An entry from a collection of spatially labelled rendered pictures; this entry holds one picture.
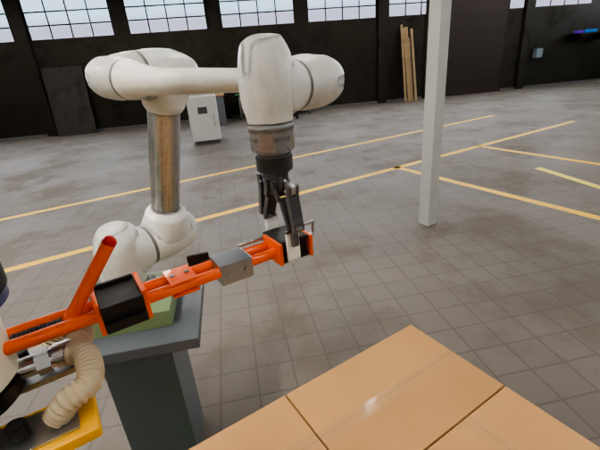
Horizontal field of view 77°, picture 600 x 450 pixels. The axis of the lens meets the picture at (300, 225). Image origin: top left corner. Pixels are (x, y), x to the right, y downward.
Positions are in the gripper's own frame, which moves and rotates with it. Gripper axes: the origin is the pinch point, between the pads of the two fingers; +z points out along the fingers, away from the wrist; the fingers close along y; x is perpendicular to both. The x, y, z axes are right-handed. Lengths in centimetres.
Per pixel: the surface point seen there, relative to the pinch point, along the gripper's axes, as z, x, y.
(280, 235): -2.0, -0.5, 0.4
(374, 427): 65, 20, 8
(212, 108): 42, 272, -784
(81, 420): 11.4, -44.4, 12.3
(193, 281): -0.1, -21.7, 3.6
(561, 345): 119, 168, -1
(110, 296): -1.3, -35.6, 1.1
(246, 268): 0.9, -10.9, 3.9
